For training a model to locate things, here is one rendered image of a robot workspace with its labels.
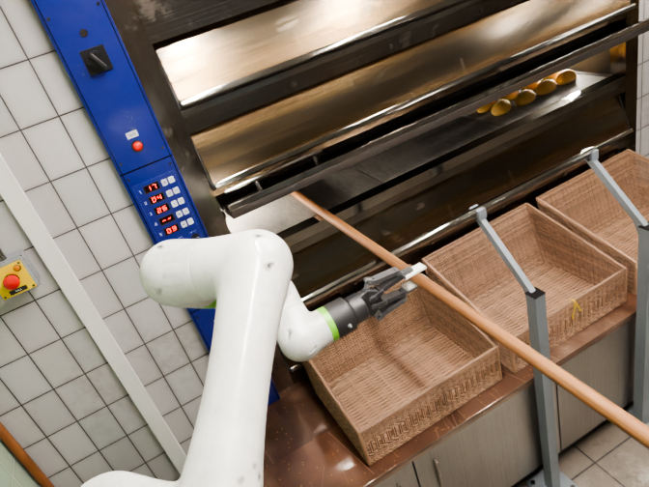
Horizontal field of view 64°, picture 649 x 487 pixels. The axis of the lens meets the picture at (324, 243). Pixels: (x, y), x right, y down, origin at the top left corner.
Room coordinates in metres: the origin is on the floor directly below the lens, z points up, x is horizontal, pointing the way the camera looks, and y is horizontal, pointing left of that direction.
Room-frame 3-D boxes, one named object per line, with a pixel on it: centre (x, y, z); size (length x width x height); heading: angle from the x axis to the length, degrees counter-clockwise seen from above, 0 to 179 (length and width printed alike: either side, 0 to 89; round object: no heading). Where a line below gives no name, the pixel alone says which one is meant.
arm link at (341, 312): (1.08, 0.02, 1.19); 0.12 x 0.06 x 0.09; 18
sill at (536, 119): (1.86, -0.57, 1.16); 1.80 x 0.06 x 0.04; 107
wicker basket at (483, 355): (1.41, -0.11, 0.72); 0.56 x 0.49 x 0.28; 108
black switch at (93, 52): (1.47, 0.41, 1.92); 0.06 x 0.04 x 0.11; 107
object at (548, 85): (2.43, -1.00, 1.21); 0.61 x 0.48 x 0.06; 17
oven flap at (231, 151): (1.84, -0.58, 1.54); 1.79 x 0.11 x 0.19; 107
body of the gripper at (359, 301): (1.10, -0.05, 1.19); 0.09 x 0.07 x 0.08; 108
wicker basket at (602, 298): (1.59, -0.68, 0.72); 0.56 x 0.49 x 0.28; 108
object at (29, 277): (1.35, 0.85, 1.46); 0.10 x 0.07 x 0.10; 107
